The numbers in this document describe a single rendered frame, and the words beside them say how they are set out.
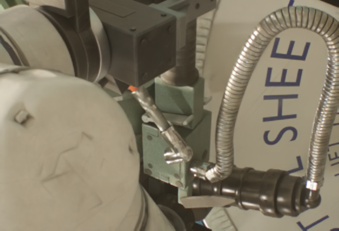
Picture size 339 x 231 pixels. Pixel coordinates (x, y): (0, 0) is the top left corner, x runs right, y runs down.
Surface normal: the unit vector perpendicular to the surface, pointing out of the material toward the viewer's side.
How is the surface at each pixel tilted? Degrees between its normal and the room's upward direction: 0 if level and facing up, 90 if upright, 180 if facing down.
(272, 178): 92
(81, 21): 129
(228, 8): 90
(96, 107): 145
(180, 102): 58
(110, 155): 138
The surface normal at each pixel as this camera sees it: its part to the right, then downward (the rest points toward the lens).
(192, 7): 0.76, 0.36
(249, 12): 0.05, 0.49
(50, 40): 0.54, -0.32
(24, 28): 0.31, -0.62
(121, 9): 0.00, -0.83
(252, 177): -0.37, -0.68
